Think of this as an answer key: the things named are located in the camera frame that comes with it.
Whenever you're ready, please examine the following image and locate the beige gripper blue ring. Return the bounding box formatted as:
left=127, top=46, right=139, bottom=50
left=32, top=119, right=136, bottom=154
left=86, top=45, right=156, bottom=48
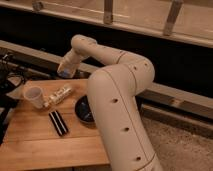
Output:
left=57, top=49, right=81, bottom=78

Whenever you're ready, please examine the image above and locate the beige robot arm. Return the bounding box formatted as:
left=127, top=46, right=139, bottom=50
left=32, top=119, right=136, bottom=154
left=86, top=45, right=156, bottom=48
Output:
left=58, top=35, right=163, bottom=171

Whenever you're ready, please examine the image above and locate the black round bowl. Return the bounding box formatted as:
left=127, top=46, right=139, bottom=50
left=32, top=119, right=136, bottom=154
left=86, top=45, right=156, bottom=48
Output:
left=75, top=96, right=94, bottom=124

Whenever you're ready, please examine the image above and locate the black striped rectangular block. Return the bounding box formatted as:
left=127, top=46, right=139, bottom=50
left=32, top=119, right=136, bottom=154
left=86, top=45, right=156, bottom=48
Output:
left=49, top=110, right=68, bottom=136

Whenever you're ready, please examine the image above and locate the black cables and equipment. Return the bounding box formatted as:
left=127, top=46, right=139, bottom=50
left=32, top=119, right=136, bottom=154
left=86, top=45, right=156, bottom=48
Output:
left=0, top=51, right=26, bottom=144

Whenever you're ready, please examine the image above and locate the metal window rail frame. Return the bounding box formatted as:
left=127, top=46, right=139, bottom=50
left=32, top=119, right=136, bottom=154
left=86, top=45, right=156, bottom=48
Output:
left=0, top=0, right=213, bottom=48

